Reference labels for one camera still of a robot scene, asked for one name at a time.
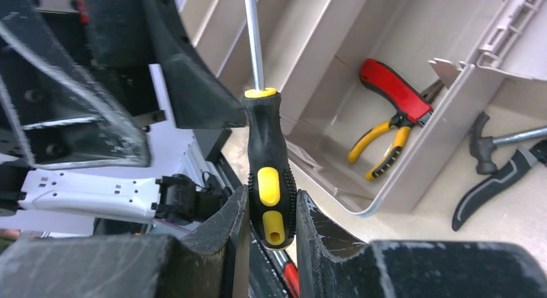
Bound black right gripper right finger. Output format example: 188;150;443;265
296;190;546;297

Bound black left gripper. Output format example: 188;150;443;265
1;0;247;170

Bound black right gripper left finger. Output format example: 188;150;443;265
1;186;250;297

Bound yellow black screwdriver large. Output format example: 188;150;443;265
241;0;299;251

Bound yellow black pliers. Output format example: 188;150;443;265
346;80;445;181

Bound red black folding tool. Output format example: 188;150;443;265
360;58;433;126

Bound beige plastic tool box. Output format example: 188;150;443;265
179;0;547;218

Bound black grey pruning shears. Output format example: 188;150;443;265
452;139;546;232

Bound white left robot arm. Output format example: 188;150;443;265
1;0;246;223

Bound red handled adjustable wrench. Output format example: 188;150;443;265
269;250;300;297

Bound small black handled hammer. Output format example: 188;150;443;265
468;112;546;175

